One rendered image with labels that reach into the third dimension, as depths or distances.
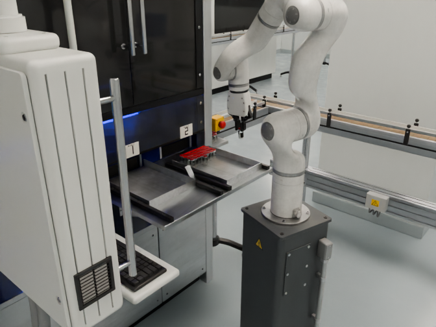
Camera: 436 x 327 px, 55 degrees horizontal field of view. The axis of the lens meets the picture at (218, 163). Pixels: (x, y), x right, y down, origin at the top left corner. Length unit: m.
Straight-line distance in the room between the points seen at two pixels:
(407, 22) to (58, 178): 2.47
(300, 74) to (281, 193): 0.45
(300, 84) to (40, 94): 0.82
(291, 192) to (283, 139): 0.23
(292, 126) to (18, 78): 0.87
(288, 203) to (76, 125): 0.88
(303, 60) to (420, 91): 1.74
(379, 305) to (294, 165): 1.36
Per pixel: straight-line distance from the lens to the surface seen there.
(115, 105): 1.10
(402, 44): 3.06
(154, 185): 1.86
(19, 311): 1.89
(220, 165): 2.03
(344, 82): 3.24
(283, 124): 1.44
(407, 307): 2.75
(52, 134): 1.01
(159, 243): 2.21
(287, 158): 1.52
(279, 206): 1.62
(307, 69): 1.42
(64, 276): 1.18
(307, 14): 1.32
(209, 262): 2.61
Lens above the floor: 1.70
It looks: 24 degrees down
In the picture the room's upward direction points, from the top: straight up
